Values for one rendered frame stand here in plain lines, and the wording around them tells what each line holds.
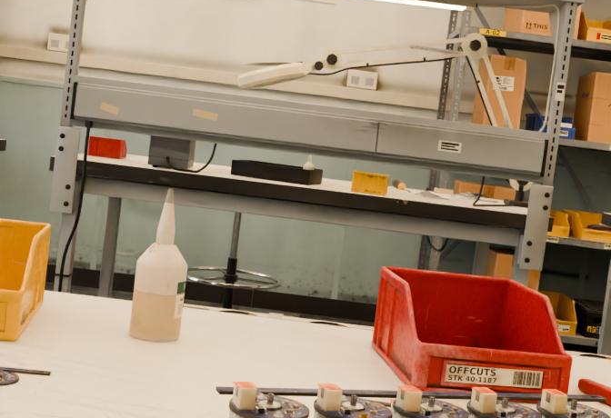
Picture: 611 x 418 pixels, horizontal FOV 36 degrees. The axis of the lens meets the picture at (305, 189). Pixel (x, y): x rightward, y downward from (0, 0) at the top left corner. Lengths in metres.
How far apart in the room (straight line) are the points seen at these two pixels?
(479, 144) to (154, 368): 2.08
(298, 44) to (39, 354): 4.18
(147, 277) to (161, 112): 1.97
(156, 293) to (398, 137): 1.97
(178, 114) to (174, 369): 2.03
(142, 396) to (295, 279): 4.23
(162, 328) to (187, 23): 4.16
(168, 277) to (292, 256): 4.10
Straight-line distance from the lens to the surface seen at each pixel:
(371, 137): 2.55
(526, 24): 4.31
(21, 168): 4.90
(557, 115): 2.67
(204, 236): 4.73
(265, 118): 2.55
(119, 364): 0.57
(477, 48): 3.00
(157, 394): 0.52
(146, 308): 0.63
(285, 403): 0.30
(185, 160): 2.68
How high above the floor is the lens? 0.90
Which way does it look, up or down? 3 degrees down
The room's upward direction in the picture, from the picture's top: 7 degrees clockwise
